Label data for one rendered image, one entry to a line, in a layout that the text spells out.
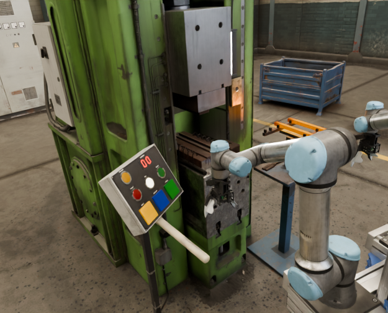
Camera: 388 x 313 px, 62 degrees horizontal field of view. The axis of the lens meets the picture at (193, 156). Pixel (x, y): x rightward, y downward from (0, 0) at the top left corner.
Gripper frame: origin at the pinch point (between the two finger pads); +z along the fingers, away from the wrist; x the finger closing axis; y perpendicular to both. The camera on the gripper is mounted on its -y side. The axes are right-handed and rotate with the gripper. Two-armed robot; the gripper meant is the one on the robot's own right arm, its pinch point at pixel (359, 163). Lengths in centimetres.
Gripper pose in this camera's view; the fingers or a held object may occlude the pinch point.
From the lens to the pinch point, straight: 201.3
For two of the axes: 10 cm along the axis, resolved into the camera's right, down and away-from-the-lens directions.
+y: 4.2, 3.8, -8.2
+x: 9.0, -2.4, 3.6
